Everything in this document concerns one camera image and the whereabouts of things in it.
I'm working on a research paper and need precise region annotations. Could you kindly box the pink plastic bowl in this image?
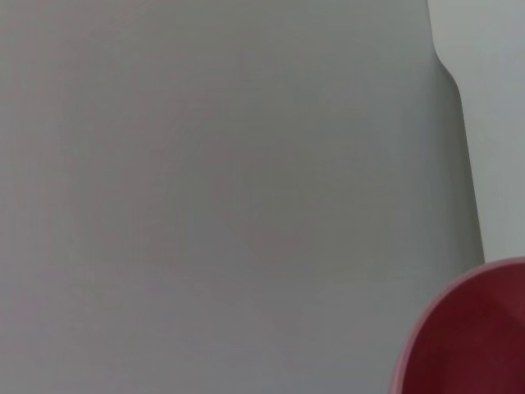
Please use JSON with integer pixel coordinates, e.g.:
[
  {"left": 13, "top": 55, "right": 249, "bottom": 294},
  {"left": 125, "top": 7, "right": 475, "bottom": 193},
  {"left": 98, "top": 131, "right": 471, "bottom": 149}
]
[{"left": 388, "top": 257, "right": 525, "bottom": 394}]

